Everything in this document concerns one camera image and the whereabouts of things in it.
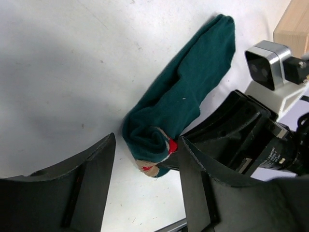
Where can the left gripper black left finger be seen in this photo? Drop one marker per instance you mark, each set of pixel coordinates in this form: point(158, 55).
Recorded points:
point(69, 196)

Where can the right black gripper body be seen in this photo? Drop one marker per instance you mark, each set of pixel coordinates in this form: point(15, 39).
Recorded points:
point(243, 134)

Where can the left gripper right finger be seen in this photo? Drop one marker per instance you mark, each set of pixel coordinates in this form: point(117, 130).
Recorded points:
point(218, 199)

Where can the dark green reindeer sock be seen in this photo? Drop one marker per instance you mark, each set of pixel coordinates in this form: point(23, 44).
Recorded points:
point(172, 102)

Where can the wooden compartment box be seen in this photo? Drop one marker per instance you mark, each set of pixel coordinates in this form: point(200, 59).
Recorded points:
point(293, 28)

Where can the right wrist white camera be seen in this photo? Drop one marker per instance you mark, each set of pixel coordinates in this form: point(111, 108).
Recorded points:
point(279, 79)

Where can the aluminium front rail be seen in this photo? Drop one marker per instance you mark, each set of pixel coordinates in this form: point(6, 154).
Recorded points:
point(178, 226)

